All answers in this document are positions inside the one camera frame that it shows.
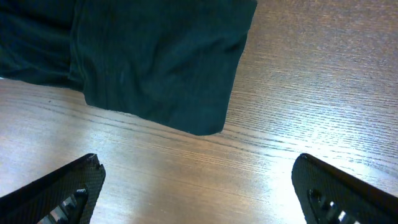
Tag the black t-shirt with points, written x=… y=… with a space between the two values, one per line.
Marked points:
x=172 y=62

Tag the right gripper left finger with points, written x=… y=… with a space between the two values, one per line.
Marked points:
x=66 y=195

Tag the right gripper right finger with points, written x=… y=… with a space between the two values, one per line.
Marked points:
x=329 y=195

